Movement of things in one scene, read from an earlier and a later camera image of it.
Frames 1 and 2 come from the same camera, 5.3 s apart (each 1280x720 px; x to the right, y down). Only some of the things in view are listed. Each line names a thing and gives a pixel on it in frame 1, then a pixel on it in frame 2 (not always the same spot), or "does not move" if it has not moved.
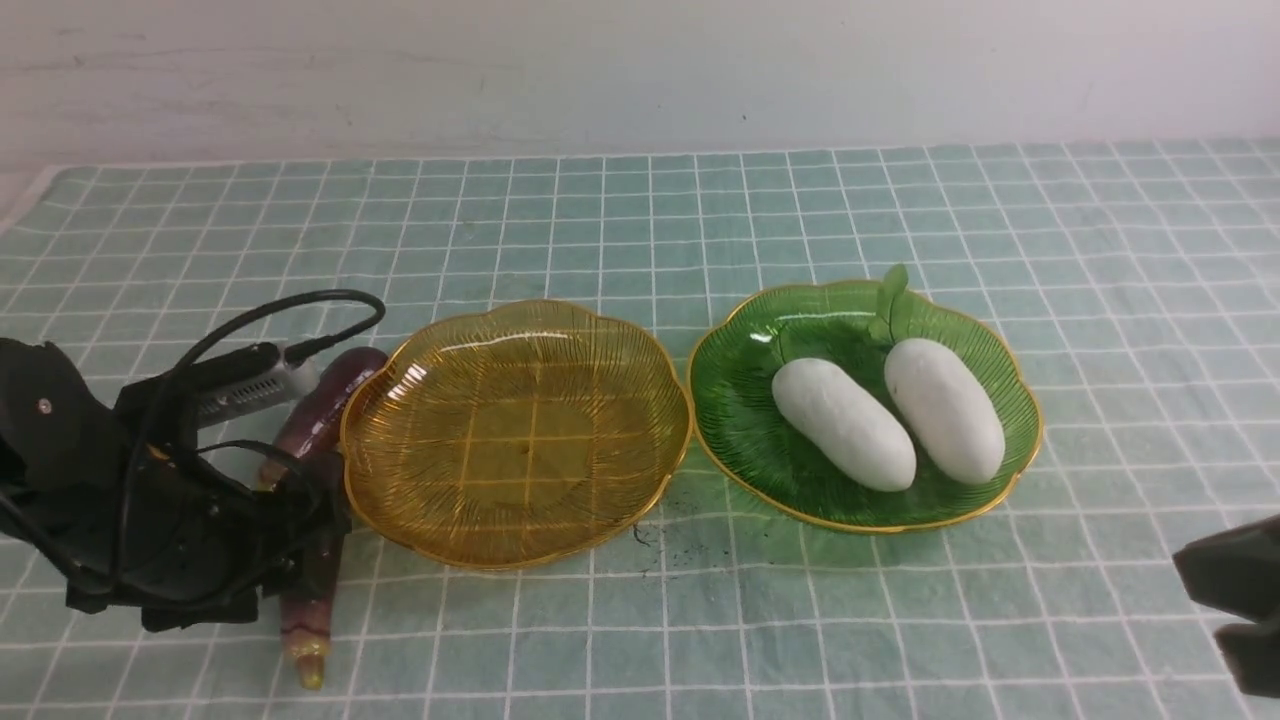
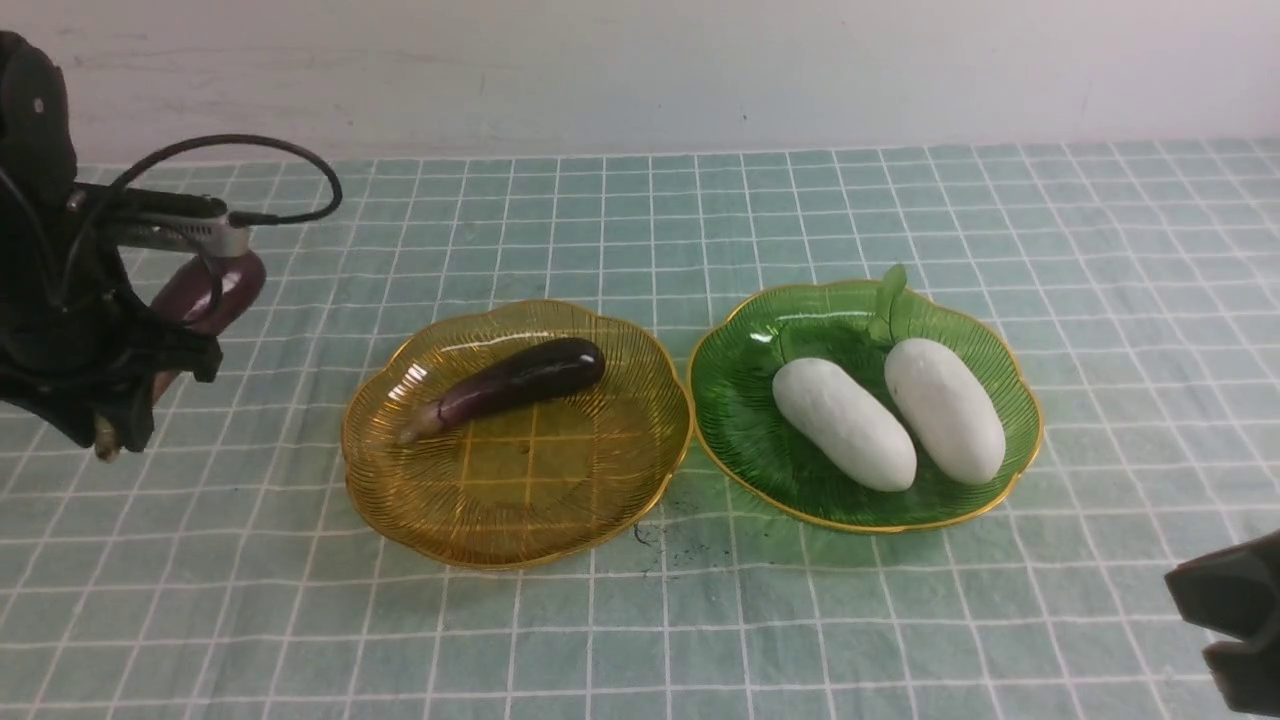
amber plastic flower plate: x=512 y=435 does not move
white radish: x=949 y=422 does not move
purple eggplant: x=306 y=618 to x=209 y=293
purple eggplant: x=312 y=428 to x=552 y=371
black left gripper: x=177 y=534 to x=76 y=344
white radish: x=855 y=434 does not move
